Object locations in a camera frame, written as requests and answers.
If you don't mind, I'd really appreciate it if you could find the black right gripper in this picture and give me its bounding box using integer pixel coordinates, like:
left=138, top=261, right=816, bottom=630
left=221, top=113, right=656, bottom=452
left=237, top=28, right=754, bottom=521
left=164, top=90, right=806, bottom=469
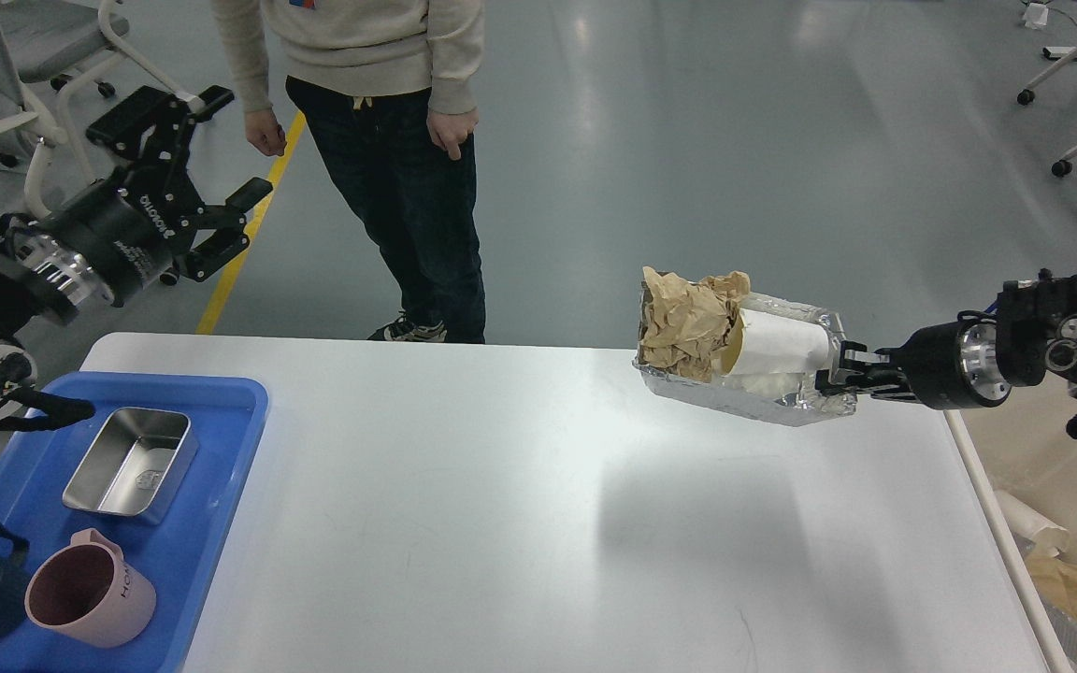
left=815, top=321, right=1012, bottom=410

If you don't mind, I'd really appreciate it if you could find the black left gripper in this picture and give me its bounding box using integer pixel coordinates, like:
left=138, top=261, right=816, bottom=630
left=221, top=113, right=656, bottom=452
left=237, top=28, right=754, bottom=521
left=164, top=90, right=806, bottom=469
left=19, top=85, right=272, bottom=309

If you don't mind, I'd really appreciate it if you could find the silver foil bag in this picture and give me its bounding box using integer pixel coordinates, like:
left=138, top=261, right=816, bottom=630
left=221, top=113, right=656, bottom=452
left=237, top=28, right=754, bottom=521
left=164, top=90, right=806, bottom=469
left=633, top=290, right=856, bottom=427

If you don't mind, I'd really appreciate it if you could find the cream paper cup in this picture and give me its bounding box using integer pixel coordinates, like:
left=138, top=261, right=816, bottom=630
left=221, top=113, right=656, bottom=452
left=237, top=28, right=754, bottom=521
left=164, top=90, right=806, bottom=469
left=714, top=309, right=833, bottom=376

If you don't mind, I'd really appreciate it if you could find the brown paper ball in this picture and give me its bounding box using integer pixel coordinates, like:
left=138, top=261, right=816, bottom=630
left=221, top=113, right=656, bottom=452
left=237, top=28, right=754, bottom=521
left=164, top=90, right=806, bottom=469
left=638, top=265, right=752, bottom=383

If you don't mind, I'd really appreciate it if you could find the stainless steel rectangular tray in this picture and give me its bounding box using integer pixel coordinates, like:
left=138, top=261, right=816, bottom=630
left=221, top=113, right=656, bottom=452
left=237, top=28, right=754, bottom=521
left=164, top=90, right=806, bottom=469
left=62, top=408, right=198, bottom=525

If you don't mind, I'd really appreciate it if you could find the pink ribbed mug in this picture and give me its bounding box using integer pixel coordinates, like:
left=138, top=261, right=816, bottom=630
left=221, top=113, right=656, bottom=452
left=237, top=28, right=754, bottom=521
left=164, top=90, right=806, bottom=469
left=24, top=528, right=157, bottom=649

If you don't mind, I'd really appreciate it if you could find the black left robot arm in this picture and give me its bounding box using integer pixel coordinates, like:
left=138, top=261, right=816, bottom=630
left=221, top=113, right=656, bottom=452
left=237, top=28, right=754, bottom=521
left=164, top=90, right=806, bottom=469
left=0, top=85, right=272, bottom=432

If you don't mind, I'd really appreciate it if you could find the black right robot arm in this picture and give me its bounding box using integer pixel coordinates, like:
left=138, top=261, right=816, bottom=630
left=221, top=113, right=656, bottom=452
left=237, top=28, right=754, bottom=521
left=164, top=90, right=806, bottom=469
left=813, top=269, right=1077, bottom=440

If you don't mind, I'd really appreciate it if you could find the beige plastic bin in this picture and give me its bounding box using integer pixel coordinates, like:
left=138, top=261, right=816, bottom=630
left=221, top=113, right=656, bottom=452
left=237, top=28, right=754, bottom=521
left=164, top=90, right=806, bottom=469
left=945, top=376, right=1077, bottom=672

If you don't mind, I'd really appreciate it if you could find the person in beige sweater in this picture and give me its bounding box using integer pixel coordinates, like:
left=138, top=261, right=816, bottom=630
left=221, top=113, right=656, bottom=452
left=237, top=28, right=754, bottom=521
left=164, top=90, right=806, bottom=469
left=210, top=1, right=486, bottom=343

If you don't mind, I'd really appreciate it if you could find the brown paper trash in bin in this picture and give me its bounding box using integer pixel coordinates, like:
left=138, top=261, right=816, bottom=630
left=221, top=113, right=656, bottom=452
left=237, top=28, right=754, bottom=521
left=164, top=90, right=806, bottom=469
left=993, top=490, right=1077, bottom=670

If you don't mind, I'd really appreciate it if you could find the white power adapter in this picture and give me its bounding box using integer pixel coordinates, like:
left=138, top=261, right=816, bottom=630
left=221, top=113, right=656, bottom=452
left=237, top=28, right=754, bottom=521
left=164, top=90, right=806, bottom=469
left=1021, top=1, right=1050, bottom=30

